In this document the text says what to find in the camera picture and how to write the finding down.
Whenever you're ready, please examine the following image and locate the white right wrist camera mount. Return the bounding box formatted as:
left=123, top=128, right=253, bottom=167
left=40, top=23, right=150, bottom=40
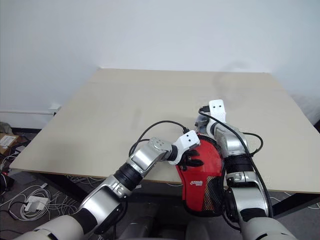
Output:
left=208, top=98, right=228, bottom=124

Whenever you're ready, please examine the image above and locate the white floor cable tangle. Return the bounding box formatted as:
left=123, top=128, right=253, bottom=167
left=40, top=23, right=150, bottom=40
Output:
left=7, top=174, right=106, bottom=222

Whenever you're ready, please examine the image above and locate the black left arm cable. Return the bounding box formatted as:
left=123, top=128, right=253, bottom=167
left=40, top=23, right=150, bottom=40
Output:
left=128, top=120, right=190, bottom=162

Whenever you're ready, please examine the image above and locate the brown cardboard box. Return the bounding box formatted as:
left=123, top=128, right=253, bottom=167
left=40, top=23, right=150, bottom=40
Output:
left=0, top=133, right=19, bottom=154

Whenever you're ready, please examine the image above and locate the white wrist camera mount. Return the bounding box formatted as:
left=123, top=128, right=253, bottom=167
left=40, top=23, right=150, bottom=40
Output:
left=167, top=129, right=201, bottom=166
left=208, top=98, right=228, bottom=124

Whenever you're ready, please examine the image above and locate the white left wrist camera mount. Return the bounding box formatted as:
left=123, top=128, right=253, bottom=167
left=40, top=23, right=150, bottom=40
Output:
left=167, top=129, right=201, bottom=166

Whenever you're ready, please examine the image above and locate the white wall cable trunking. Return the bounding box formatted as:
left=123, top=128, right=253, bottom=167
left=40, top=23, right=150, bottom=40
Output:
left=0, top=105, right=63, bottom=117

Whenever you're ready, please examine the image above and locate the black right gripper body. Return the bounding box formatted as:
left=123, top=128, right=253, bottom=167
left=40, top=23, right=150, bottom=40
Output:
left=194, top=105, right=213, bottom=134

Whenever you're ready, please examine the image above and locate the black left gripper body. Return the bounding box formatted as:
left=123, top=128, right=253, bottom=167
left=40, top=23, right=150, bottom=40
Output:
left=179, top=149, right=199, bottom=172

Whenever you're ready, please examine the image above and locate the olive green bag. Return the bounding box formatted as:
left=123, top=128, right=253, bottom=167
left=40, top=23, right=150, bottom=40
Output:
left=0, top=121, right=13, bottom=136

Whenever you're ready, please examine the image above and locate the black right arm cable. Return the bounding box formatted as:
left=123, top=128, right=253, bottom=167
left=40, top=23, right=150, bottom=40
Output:
left=198, top=109, right=275, bottom=232

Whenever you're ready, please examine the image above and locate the white power adapter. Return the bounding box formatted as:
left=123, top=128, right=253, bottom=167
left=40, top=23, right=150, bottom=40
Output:
left=24, top=194, right=50, bottom=213

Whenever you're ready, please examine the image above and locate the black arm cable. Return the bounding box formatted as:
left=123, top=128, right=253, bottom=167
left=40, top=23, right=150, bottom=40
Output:
left=198, top=109, right=275, bottom=232
left=128, top=120, right=190, bottom=162

